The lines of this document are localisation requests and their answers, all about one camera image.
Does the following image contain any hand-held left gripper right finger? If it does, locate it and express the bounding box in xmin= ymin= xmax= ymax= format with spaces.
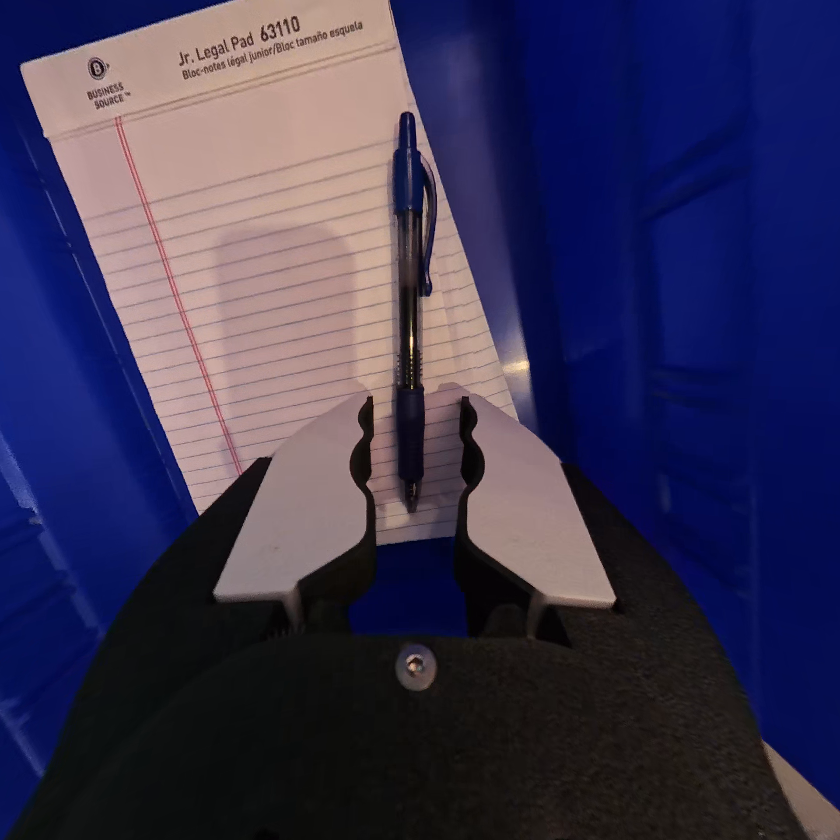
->
xmin=455 ymin=395 xmax=619 ymax=639

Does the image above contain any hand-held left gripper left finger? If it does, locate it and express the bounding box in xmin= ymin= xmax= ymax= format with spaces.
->
xmin=212 ymin=387 xmax=379 ymax=632

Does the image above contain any blue plastic bin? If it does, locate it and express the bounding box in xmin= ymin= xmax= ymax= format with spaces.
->
xmin=0 ymin=0 xmax=840 ymax=811

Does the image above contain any white lined notepad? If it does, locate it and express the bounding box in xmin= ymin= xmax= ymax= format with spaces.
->
xmin=20 ymin=0 xmax=519 ymax=547

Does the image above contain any blue pen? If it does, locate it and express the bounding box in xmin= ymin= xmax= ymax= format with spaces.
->
xmin=392 ymin=112 xmax=437 ymax=514

